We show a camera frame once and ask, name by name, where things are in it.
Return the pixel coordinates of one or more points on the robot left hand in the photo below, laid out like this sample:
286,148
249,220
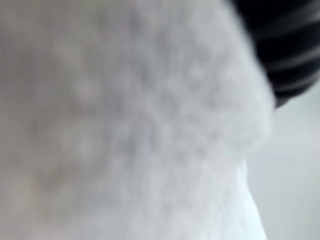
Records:
287,37

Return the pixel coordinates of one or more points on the white fluffy cushion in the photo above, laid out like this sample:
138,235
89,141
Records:
130,130

